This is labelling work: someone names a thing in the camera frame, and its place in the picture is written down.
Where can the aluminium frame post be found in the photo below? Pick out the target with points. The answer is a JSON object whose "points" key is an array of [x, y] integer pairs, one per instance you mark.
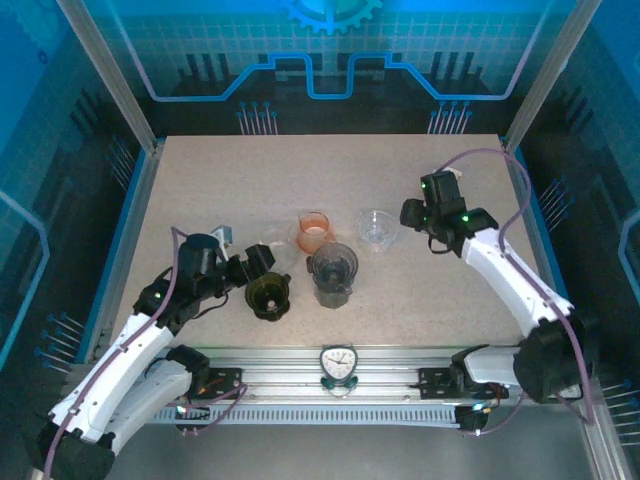
{"points": [[110, 75], [547, 75]]}

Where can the aluminium table side rail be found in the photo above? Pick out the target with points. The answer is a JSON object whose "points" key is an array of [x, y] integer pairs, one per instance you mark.
{"points": [[546, 260], [134, 225]]}

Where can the grey plastic coffee dripper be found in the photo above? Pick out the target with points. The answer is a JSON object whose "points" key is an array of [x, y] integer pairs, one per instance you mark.
{"points": [[332, 270]]}

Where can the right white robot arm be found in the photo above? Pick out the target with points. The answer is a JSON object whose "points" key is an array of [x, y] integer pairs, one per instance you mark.
{"points": [[490, 280]]}

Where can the clear plastic coffee dripper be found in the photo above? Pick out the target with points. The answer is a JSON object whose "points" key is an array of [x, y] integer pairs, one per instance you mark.
{"points": [[376, 230]]}

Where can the aluminium mounting rail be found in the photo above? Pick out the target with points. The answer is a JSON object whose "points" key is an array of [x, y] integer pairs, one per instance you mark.
{"points": [[280, 372]]}

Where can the dark green coffee dripper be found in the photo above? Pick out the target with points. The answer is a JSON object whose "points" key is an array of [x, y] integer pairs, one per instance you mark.
{"points": [[260, 295]]}

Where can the small white analog clock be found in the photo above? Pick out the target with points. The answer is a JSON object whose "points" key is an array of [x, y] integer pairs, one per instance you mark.
{"points": [[337, 361]]}

